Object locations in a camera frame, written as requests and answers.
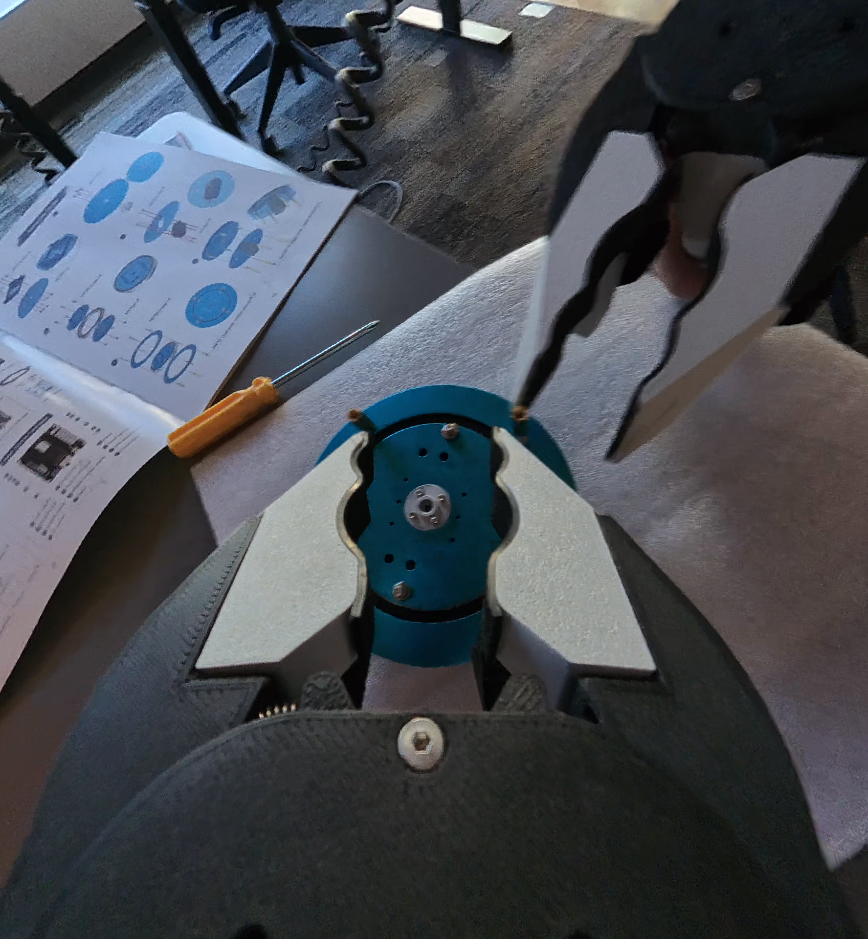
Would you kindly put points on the open instruction manual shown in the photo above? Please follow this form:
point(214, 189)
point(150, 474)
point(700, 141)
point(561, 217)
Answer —
point(272, 242)

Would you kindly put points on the black office chair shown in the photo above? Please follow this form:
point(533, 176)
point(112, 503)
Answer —
point(280, 59)

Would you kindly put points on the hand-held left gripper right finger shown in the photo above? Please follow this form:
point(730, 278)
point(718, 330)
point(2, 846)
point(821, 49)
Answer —
point(558, 579)

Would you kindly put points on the dark desk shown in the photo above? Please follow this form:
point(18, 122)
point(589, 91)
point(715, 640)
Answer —
point(346, 279)

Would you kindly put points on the white foam sheet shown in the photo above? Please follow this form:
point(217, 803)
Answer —
point(734, 513)

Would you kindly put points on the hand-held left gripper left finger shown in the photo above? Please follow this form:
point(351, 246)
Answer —
point(287, 579)

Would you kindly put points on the metal desk foot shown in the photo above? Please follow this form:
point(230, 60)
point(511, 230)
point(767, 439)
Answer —
point(470, 31)

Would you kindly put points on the small white floor plate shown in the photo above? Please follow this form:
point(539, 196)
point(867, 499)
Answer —
point(536, 10)

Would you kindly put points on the person's right hand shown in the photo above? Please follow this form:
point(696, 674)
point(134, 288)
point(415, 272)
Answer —
point(687, 275)

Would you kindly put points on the blue round turntable base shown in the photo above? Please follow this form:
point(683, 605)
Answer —
point(441, 572)

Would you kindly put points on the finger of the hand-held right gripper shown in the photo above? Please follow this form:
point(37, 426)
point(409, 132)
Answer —
point(778, 242)
point(595, 213)

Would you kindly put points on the brass hex standoff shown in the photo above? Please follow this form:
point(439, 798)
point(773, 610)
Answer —
point(357, 415)
point(520, 412)

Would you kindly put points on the black desk leg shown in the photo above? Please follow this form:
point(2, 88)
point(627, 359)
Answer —
point(19, 110)
point(184, 59)

